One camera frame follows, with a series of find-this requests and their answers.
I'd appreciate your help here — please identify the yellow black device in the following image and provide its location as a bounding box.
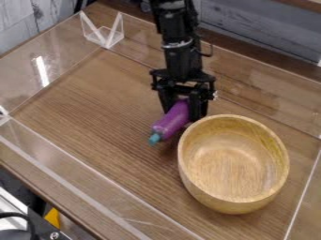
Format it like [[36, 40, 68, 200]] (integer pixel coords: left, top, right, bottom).
[[44, 207, 72, 240]]

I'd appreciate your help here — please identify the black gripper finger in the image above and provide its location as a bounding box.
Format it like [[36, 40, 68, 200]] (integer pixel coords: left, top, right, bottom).
[[158, 88, 176, 113], [190, 92, 208, 122]]

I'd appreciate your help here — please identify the black cable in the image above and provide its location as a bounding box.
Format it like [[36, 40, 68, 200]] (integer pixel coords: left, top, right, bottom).
[[0, 212, 39, 240]]

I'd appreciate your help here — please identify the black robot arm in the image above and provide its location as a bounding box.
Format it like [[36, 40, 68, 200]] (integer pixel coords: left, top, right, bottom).
[[150, 0, 215, 122]]

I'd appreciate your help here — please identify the purple toy eggplant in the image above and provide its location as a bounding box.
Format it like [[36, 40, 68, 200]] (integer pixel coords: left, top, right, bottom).
[[150, 99, 190, 145]]

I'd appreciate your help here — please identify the clear acrylic corner bracket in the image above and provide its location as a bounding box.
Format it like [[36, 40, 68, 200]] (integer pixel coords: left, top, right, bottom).
[[79, 11, 124, 49]]

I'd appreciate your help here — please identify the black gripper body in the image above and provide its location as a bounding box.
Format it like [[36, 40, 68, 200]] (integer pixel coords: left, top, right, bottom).
[[150, 40, 215, 100]]

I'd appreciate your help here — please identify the light wooden bowl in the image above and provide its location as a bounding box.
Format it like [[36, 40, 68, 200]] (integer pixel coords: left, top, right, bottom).
[[178, 114, 290, 215]]

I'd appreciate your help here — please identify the clear acrylic tray wall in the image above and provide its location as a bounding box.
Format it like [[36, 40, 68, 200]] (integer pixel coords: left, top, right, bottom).
[[0, 114, 203, 240]]

